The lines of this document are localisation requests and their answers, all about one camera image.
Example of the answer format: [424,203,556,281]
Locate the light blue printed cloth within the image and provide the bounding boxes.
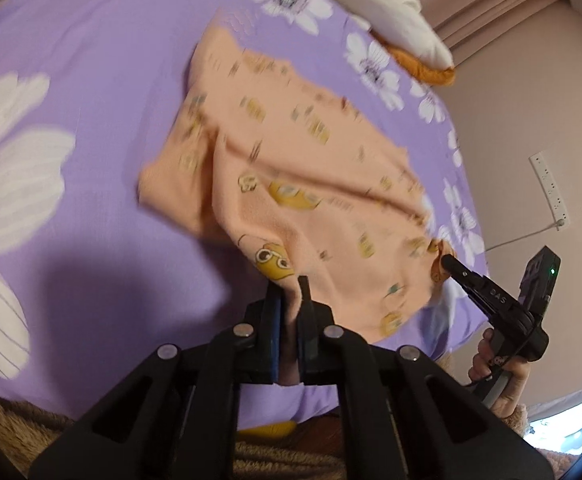
[526,400,582,457]

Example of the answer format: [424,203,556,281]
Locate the person's right hand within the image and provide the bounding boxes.
[468,330,532,418]

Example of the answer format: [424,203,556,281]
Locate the white and orange pillow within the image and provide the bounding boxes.
[271,0,458,87]

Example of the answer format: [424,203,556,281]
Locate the white power strip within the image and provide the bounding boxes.
[529,150,570,232]

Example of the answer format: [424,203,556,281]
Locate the purple floral bedsheet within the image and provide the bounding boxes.
[0,0,489,431]

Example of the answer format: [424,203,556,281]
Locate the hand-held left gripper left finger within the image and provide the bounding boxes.
[28,285,282,480]

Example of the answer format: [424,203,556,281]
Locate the orange cartoon print garment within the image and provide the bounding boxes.
[138,10,456,391]

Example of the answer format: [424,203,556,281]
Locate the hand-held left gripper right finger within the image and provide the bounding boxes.
[297,276,554,480]

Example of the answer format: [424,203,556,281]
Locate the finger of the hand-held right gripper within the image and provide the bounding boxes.
[440,255,496,311]

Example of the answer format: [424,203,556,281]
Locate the white power cable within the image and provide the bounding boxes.
[483,219,566,254]

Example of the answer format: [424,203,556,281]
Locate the yellow cloth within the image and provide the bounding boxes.
[240,420,298,442]

